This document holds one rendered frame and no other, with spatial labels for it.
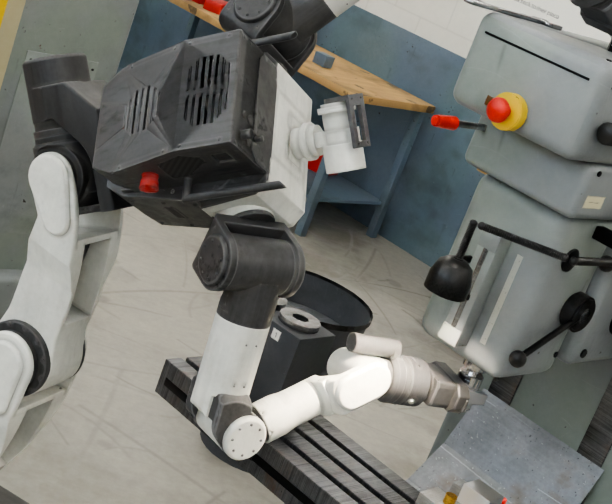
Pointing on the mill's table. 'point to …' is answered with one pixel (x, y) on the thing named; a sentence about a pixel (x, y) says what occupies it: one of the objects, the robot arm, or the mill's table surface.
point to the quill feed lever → (583, 308)
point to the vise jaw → (431, 496)
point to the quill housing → (521, 280)
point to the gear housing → (555, 175)
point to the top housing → (555, 85)
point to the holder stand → (290, 351)
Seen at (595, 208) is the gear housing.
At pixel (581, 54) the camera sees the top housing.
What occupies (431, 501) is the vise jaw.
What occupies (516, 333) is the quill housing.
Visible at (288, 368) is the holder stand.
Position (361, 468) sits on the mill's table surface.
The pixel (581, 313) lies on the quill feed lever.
